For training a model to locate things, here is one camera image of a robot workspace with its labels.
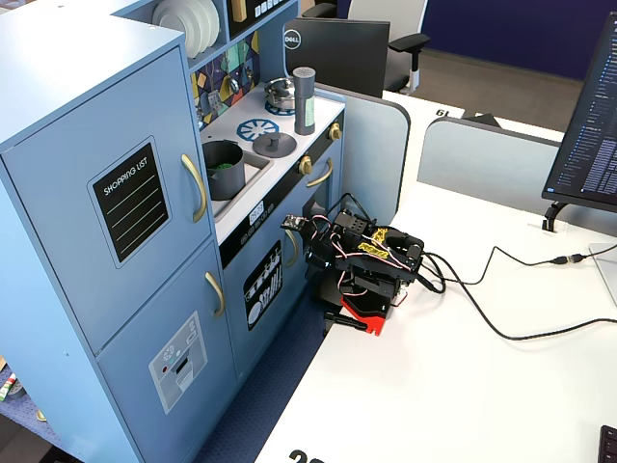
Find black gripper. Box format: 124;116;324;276
303;221;344;286

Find tall gray salt shaker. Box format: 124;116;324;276
292;66;318;136

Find red black robot base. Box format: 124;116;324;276
315;282;416;338

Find black table clamp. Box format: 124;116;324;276
323;311;370;335

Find rounded gray desk divider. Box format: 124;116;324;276
315;82;412;228

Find gray pot with greens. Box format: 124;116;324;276
201;139;246;203

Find gray pot lid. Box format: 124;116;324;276
252;131;298;159

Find small steel pot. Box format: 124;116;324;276
263;89;296;113

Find steel pot lid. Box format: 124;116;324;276
264;76;296;97

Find wide gray desk divider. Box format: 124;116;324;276
416;117;617;238

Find black Dell monitor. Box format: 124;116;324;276
282;16;391;100

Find white black office chair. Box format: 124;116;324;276
301;0;432;95

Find blue toy kitchen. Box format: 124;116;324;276
0;0;348;463

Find white plate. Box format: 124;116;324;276
202;0;222;47
151;1;195;57
178;0;214;52

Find gray flat plate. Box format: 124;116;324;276
588;240;617;308

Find lit computer monitor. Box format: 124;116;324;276
541;12;617;213

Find black keyboard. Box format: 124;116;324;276
599;423;617;463

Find gold dishwasher door handle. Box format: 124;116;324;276
283;229;300;269

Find gold oven door handle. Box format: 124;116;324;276
306;157;335;188

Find gold freezer door handle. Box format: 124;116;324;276
204;271;227;318

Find gold fridge door handle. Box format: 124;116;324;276
180;152;208;224

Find thick black cable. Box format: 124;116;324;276
418;250;617;342

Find thin black USB cable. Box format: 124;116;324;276
450;245;592;286

